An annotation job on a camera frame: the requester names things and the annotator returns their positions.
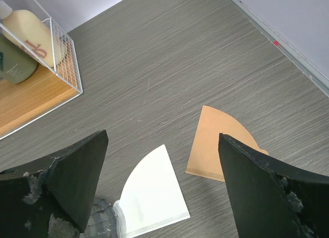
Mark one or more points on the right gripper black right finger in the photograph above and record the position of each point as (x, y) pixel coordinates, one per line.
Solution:
(270, 198)

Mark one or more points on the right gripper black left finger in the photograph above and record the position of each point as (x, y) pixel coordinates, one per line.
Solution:
(52, 196)

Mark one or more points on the white paper coffee filter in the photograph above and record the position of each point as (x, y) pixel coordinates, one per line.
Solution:
(151, 197)

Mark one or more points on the smoky glass coffee server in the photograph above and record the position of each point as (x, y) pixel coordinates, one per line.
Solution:
(105, 220)

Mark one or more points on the brown paper coffee filter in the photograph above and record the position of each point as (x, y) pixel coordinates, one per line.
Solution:
(204, 160)

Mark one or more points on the green bottle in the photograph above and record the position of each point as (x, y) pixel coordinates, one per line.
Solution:
(16, 65)

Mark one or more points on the cream bottle with red lettering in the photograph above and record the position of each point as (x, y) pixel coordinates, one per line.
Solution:
(28, 32)

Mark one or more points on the white wire shelf rack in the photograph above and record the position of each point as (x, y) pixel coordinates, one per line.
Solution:
(47, 88)

